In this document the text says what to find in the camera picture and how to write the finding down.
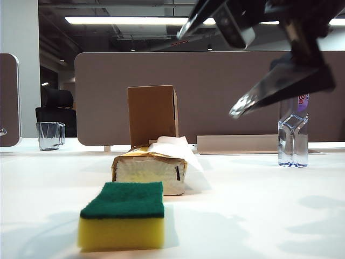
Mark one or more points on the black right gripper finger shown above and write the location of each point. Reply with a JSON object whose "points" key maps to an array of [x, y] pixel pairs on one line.
{"points": [[200, 16], [296, 78]]}

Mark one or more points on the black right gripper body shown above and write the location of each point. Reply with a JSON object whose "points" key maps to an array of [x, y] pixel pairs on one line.
{"points": [[304, 13]]}

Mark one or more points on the yellow sponge with green pad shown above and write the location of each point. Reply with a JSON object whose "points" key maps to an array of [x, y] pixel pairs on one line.
{"points": [[121, 215]]}

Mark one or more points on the clear plastic water bottle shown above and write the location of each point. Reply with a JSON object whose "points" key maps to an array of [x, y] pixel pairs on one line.
{"points": [[292, 140]]}

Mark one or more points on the wide brown desk divider panel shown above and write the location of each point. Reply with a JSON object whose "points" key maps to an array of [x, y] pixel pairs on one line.
{"points": [[202, 94]]}

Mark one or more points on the long ceiling light strip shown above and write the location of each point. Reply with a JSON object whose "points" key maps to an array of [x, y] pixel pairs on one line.
{"points": [[107, 20]]}

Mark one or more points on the brown cardboard box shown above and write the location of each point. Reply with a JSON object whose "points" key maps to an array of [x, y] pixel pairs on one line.
{"points": [[151, 113]]}

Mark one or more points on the white tissue sheet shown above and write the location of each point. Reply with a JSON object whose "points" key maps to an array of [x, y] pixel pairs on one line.
{"points": [[175, 148]]}

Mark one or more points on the gold wrapped tissue pack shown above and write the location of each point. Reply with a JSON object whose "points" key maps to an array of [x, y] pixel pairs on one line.
{"points": [[148, 170]]}

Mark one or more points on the black office chair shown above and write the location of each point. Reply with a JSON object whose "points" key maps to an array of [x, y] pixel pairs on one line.
{"points": [[58, 99]]}

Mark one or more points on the clear glass mug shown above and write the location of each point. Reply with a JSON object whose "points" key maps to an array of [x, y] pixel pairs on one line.
{"points": [[48, 136]]}

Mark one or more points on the narrow brown desk divider panel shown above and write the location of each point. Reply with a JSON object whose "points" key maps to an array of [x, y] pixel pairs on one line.
{"points": [[9, 99]]}

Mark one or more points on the small silver metal object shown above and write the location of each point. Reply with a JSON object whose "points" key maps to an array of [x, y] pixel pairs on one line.
{"points": [[2, 132]]}

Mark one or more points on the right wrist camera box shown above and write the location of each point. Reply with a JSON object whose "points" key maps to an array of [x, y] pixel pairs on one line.
{"points": [[234, 29]]}

